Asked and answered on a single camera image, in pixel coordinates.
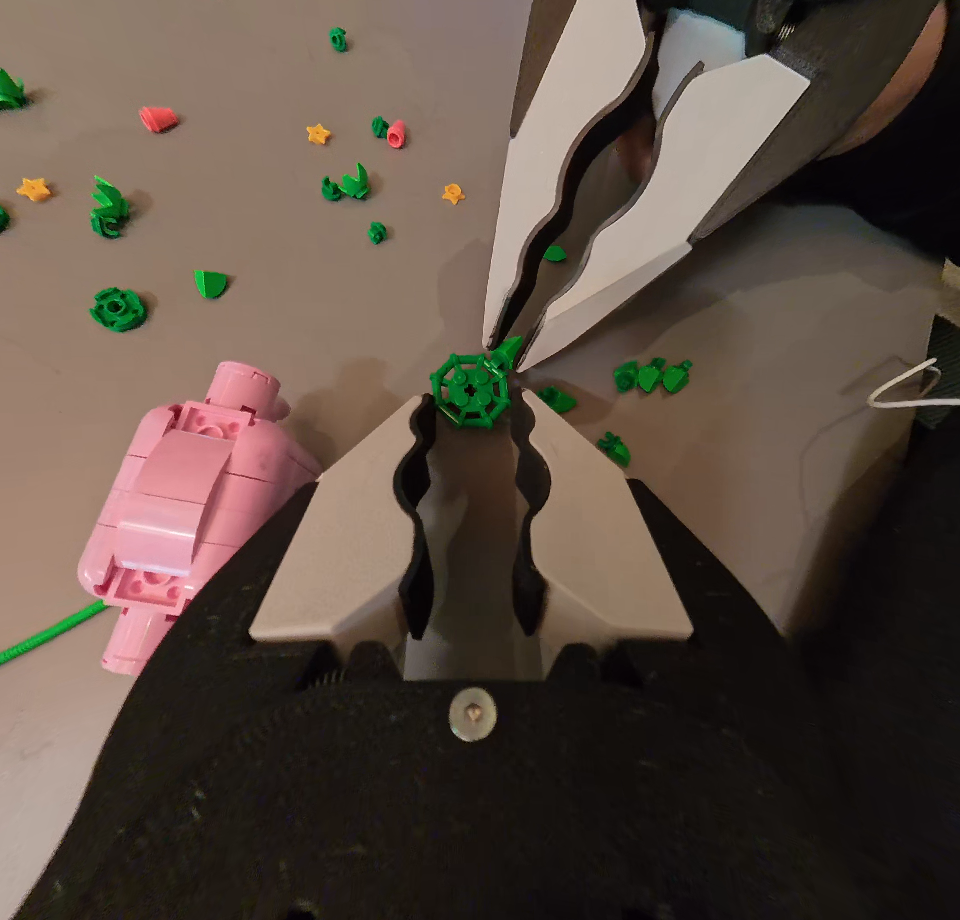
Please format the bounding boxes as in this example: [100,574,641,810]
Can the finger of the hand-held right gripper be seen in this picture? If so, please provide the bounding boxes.
[519,51,815,373]
[482,0,652,349]

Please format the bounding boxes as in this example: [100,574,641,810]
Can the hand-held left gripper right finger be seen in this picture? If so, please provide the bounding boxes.
[510,389,695,666]

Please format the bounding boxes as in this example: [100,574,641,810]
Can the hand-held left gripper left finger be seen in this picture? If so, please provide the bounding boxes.
[248,395,436,664]

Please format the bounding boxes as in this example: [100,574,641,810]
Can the green web plant assembly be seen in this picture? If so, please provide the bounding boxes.
[429,352,513,432]

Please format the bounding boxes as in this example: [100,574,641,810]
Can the person's right hand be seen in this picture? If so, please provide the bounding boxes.
[821,1,954,162]

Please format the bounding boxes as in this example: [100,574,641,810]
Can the pink brick watering can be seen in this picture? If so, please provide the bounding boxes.
[77,361,324,673]

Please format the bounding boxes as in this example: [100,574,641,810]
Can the scattered green leaf pieces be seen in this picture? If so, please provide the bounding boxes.
[541,245,695,469]

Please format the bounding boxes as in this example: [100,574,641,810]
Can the green clawed plant brick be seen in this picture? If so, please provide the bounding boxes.
[321,162,372,202]

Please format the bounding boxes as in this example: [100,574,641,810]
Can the green flat stem piece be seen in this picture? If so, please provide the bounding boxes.
[0,599,110,667]

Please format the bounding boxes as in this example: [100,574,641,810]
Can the white cable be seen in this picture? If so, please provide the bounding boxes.
[867,357,960,411]

